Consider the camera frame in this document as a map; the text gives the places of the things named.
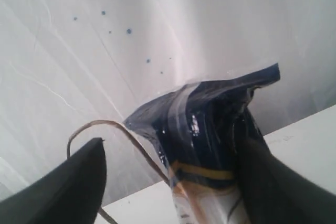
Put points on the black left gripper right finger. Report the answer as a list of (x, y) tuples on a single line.
[(274, 193)]

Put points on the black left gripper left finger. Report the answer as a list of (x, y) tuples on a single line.
[(71, 193)]

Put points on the brown paper bag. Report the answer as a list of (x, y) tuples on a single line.
[(136, 145)]

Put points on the white noodle package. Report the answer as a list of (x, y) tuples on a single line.
[(194, 131)]

